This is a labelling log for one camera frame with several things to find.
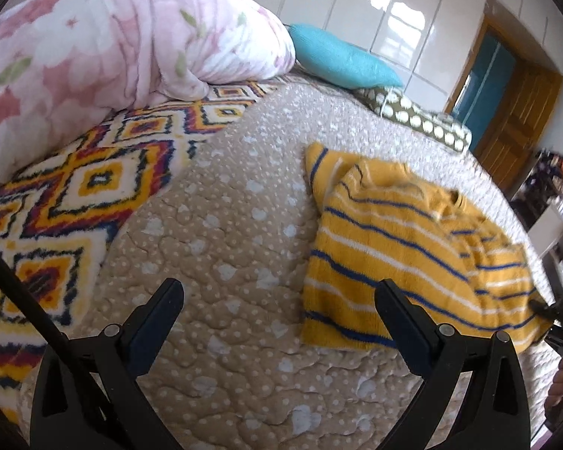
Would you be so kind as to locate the shoe rack with clothes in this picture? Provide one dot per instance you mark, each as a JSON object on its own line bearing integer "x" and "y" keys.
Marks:
{"x": 542, "y": 187}

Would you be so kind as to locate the colourful geometric patterned blanket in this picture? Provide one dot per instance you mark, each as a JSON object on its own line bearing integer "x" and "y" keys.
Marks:
{"x": 59, "y": 216}

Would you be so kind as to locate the pink floral duvet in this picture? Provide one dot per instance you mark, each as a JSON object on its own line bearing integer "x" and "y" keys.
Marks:
{"x": 65, "y": 65}

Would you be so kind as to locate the olive white-spotted bolster pillow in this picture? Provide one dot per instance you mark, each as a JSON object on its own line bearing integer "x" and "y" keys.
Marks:
{"x": 392, "y": 104}

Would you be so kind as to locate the yellow striped knit sweater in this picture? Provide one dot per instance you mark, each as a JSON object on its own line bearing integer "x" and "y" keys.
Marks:
{"x": 378, "y": 221}

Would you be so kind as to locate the brown wooden door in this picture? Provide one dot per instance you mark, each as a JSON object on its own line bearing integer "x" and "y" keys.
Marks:
{"x": 518, "y": 124}

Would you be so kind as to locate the turquoise pillow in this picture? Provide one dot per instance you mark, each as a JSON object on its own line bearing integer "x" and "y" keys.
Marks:
{"x": 327, "y": 57}

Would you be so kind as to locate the white tv cabinet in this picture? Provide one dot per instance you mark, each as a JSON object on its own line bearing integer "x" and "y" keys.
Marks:
{"x": 546, "y": 236}

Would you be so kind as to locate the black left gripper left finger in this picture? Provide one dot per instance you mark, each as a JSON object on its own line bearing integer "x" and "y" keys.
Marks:
{"x": 98, "y": 404}

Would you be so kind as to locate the white wardrobe doors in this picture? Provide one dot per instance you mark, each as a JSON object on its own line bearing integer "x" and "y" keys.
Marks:
{"x": 427, "y": 42}

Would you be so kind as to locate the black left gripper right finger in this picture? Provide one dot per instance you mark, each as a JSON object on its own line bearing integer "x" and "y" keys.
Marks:
{"x": 494, "y": 413}

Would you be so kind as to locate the beige heart quilted bedspread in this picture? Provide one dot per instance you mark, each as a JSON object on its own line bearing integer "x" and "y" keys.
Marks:
{"x": 236, "y": 228}

